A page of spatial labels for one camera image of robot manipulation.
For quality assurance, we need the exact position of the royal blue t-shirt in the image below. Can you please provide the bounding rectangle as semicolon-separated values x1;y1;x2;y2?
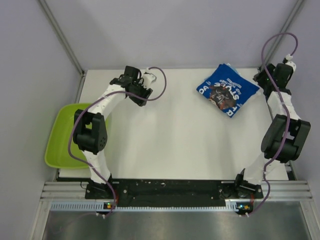
196;76;260;118

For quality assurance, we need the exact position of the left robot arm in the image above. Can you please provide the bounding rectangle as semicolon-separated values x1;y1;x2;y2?
72;66;157;199

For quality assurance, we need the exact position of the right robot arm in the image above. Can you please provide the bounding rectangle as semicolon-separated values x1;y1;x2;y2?
233;60;311;198

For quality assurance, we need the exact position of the light blue printed folded t-shirt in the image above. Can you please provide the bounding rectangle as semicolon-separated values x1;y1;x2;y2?
205;63;242;82

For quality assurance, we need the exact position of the lime green plastic tray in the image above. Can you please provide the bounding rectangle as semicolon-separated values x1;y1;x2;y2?
44;103;90;170

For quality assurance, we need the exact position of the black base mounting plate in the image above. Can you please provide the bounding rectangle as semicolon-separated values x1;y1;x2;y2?
85;178;263;208

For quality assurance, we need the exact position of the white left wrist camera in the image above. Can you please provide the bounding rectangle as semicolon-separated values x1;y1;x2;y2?
142;68;157;89

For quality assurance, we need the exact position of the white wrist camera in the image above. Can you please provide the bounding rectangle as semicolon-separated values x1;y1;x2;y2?
142;68;157;89
282;54;297;72

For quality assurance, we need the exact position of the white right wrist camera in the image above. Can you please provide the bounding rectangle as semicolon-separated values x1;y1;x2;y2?
282;54;297;72

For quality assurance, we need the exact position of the slotted cable duct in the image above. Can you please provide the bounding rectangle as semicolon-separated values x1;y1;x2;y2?
50;201;253;213

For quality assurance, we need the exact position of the aluminium frame rail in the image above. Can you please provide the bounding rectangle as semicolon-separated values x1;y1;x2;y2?
40;180;313;202

